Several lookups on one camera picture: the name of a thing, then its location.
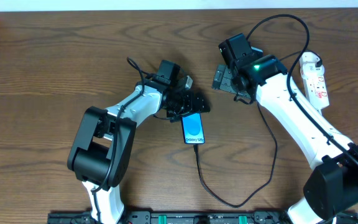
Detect blue Galaxy smartphone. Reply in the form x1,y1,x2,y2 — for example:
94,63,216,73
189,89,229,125
181,113,205,144

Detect black charger cable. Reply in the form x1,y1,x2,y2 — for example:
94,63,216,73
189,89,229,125
193,49,323,208

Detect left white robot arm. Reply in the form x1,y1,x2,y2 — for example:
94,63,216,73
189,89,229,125
67,58,210,223

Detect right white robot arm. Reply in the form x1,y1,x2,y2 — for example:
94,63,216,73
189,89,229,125
213,34,358,223

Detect white power strip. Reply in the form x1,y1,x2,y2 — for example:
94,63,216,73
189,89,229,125
300,50,329,114

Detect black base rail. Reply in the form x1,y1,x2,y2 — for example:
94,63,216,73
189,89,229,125
47,210,358,224

